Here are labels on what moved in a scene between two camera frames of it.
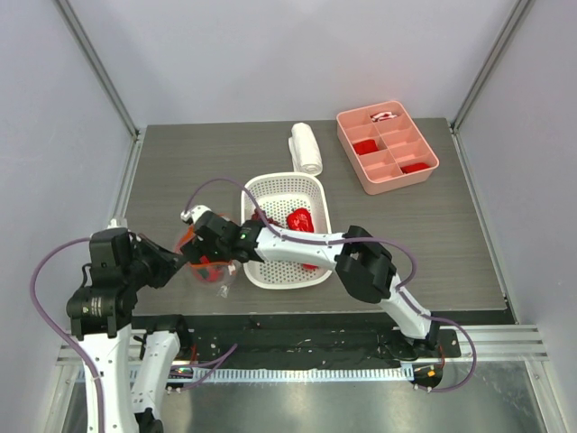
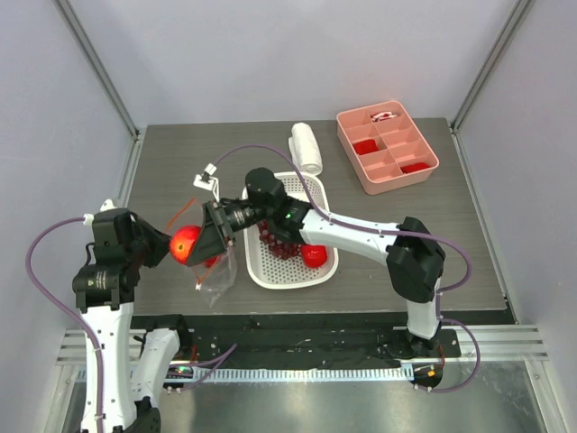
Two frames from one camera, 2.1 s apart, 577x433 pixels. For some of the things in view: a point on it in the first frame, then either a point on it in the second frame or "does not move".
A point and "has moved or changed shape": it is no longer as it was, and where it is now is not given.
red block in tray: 365,146 does not move
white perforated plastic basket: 277,195 does not move
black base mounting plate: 294,339 does not move
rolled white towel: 306,158 does not move
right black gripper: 201,239 → 217,224
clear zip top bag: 219,274 has moved or changed shape
